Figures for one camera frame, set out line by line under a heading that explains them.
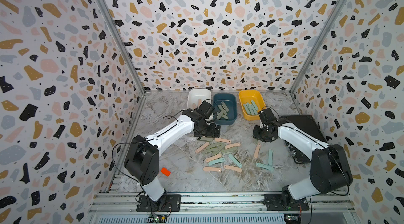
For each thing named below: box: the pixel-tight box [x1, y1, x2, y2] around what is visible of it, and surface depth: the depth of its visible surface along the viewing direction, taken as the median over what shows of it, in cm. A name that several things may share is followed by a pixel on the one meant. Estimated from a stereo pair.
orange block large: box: [160, 167, 171, 177], surface depth 86 cm
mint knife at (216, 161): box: [208, 157, 225, 166], surface depth 89 cm
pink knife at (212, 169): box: [203, 166, 222, 173], surface depth 86 cm
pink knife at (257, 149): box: [254, 142, 262, 159], surface depth 93 cm
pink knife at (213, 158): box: [205, 153, 222, 163], surface depth 90 cm
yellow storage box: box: [237, 89, 267, 121], surface depth 116 cm
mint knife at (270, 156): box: [268, 148, 274, 166], surface depth 91 cm
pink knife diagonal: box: [195, 141, 210, 154], surface depth 94 cm
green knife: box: [220, 100, 229, 112], surface depth 115 cm
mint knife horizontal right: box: [255, 162, 275, 171], surface depth 87 cm
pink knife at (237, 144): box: [224, 142, 241, 150], surface depth 95 cm
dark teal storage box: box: [212, 93, 238, 126], surface depth 112 cm
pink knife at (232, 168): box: [224, 165, 243, 173], surface depth 87 cm
